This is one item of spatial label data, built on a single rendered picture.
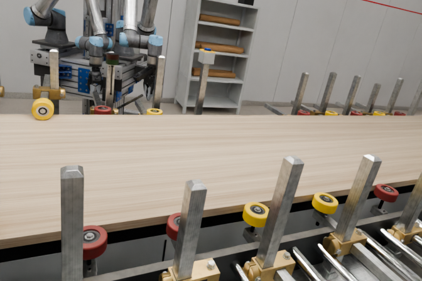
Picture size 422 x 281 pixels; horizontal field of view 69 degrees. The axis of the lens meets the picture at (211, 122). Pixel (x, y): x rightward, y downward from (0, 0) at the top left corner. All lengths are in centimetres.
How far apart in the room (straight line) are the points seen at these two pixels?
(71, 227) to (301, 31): 512
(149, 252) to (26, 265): 31
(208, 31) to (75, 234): 417
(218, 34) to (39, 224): 409
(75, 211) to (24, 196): 40
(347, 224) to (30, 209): 87
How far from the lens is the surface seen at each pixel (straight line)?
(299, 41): 547
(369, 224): 125
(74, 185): 55
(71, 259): 65
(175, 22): 444
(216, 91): 487
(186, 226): 67
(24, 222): 88
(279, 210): 78
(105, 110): 155
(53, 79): 161
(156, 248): 100
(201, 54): 172
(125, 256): 99
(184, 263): 74
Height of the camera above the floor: 145
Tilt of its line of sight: 21 degrees down
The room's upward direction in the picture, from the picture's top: 10 degrees clockwise
